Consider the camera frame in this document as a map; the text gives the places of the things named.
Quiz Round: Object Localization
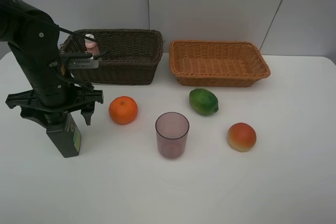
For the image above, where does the orange mandarin fruit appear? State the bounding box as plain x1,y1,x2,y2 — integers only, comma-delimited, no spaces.
109,96,138,125

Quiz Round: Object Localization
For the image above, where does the pink bottle white cap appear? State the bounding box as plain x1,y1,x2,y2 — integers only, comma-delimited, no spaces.
85,34,100,56

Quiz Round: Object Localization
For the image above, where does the dark brown wicker basket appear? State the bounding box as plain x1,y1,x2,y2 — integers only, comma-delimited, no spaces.
71,29,163,86

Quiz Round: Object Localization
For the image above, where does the orange wicker basket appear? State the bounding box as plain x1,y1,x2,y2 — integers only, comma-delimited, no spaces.
169,40,270,87

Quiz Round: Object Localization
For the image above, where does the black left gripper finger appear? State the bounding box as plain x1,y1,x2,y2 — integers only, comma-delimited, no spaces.
81,104,95,126

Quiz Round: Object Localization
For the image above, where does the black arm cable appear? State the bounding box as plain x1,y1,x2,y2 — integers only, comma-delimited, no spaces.
0,0,111,91

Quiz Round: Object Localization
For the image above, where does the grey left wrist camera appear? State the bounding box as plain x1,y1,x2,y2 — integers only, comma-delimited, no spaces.
60,52,101,69

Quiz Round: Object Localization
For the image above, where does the purple translucent plastic cup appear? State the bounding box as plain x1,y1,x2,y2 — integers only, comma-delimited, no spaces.
155,112,190,159

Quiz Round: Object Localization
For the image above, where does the dark green pump bottle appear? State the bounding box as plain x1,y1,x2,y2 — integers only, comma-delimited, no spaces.
46,114,81,158

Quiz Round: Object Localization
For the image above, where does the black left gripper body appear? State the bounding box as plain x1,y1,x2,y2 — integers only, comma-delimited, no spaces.
5,78,103,124

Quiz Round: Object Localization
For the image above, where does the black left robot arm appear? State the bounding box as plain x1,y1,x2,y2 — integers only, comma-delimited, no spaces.
1,0,103,127

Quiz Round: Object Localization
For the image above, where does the red yellow peach half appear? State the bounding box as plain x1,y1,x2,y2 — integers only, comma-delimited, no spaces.
227,122,257,152

